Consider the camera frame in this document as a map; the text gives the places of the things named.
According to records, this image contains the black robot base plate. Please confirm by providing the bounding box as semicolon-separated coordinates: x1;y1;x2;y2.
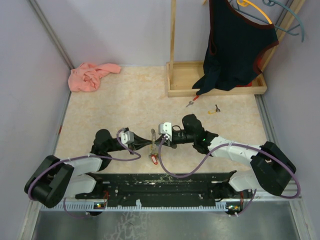
75;171;253;207

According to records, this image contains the pink crumpled cloth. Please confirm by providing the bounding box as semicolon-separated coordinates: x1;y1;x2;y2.
68;62;121;92

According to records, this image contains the wooden clothes rack base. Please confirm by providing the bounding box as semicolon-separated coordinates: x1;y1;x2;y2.
167;0;305;97

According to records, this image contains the yellow clothes hanger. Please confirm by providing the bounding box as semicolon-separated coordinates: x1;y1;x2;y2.
236;0;273;25

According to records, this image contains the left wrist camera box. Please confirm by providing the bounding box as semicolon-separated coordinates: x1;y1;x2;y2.
118;128;135;145

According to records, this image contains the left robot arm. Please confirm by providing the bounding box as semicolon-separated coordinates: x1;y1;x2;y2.
24;128;152;208

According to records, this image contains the purple cable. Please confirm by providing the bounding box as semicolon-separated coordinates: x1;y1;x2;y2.
157;136;302;217
27;128;142;220

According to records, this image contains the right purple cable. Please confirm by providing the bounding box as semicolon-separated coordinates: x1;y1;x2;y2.
157;136;302;217

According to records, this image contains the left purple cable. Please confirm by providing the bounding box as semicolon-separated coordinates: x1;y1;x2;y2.
27;128;142;220

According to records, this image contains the grey oval key organizer ring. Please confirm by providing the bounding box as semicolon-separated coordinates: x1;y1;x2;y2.
149;128;158;155

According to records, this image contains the dark navy vest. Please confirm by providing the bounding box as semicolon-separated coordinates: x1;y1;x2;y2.
192;0;279;96

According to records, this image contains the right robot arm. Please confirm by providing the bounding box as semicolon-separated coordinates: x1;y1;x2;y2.
158;114;297;198

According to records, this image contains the red key tag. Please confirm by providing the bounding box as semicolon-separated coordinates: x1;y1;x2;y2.
150;154;158;165

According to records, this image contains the key with yellow tag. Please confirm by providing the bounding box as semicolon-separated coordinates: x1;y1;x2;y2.
207;104;221;115

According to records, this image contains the teal clothes hanger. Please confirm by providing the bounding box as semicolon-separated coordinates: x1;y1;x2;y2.
262;0;306;43

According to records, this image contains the key with red tag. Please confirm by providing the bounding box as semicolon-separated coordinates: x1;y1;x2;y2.
186;95;200;108

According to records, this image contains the aluminium frame rail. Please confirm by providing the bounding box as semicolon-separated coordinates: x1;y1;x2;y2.
254;180;302;201

